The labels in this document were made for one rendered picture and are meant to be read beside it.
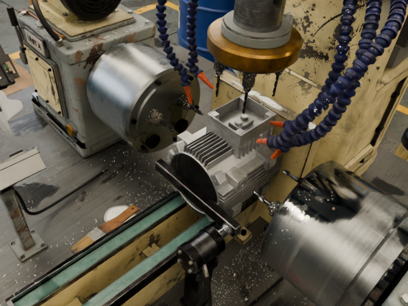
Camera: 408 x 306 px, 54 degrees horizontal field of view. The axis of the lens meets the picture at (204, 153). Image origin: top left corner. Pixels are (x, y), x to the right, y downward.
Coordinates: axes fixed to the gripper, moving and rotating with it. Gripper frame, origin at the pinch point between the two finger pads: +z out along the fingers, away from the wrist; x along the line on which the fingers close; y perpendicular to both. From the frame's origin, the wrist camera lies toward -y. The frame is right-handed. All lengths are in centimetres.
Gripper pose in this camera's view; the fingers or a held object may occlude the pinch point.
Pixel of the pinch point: (3, 130)
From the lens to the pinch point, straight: 94.0
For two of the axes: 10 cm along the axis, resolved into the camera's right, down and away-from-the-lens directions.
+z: 4.0, 9.0, 2.0
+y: 7.2, -4.4, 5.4
